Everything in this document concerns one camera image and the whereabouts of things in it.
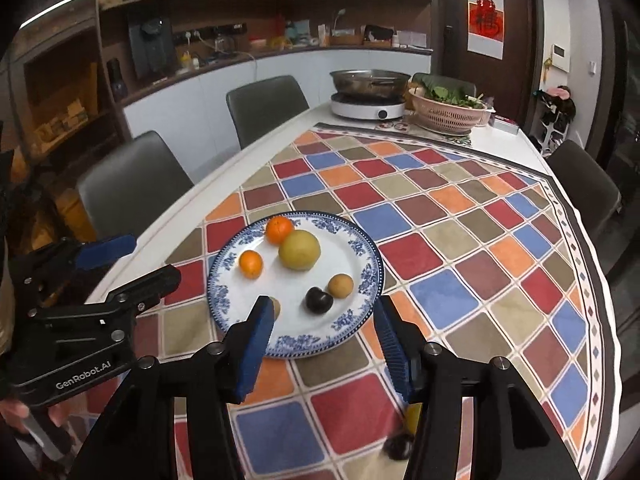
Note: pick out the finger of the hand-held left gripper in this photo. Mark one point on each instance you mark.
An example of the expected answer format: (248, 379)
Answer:
(105, 251)
(155, 282)

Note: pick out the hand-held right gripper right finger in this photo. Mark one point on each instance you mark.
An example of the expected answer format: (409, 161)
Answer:
(392, 345)

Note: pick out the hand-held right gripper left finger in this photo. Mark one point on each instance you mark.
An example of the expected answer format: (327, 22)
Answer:
(255, 350)

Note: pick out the brown kiwi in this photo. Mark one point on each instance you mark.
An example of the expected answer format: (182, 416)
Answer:
(340, 285)
(275, 308)

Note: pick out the blue rimmed white plate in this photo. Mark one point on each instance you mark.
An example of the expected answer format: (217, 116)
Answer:
(295, 322)

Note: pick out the small orange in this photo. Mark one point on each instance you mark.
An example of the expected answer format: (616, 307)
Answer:
(250, 264)

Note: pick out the small greenish yellow pear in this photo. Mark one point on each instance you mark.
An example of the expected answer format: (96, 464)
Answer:
(299, 250)

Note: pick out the large orange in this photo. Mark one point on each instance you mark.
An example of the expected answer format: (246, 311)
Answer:
(278, 229)

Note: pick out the person's left hand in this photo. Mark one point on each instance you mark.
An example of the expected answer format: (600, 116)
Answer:
(12, 415)

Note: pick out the colourful checked tablecloth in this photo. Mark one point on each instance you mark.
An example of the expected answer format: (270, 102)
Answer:
(450, 280)

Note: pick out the wooden display cabinet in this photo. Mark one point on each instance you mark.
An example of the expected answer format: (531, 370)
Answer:
(55, 110)

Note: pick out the white lower cabinets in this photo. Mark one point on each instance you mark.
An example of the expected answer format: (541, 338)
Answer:
(200, 95)

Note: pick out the small yellow bottle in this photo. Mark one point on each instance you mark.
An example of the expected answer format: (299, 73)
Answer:
(186, 61)

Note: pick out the black water dispenser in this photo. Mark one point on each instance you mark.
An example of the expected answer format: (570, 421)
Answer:
(152, 47)

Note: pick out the pink round colander basket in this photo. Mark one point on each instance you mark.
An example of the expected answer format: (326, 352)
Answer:
(445, 119)

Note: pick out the white induction cooker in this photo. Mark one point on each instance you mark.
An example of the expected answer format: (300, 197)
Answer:
(367, 109)

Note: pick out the black power strip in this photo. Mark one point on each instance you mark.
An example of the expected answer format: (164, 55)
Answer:
(210, 32)

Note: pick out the small pink basket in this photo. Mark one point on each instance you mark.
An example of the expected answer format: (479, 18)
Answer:
(487, 116)

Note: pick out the small flat box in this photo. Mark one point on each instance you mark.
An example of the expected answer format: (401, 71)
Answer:
(506, 124)

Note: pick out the leafy greens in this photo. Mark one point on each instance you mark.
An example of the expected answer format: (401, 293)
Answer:
(445, 95)

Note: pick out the steel pot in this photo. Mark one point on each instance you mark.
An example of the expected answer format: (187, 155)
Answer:
(370, 82)

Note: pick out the stroller with pink item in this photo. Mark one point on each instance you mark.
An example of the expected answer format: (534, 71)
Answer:
(555, 115)

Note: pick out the black framed glass doors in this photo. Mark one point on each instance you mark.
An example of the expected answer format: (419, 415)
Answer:
(625, 135)

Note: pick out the white intercom panel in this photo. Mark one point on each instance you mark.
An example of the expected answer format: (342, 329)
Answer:
(560, 57)

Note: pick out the dark brown door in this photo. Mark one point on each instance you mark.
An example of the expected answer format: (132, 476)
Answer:
(520, 20)

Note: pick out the red and white wall calendar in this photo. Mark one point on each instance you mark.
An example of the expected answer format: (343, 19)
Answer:
(485, 22)

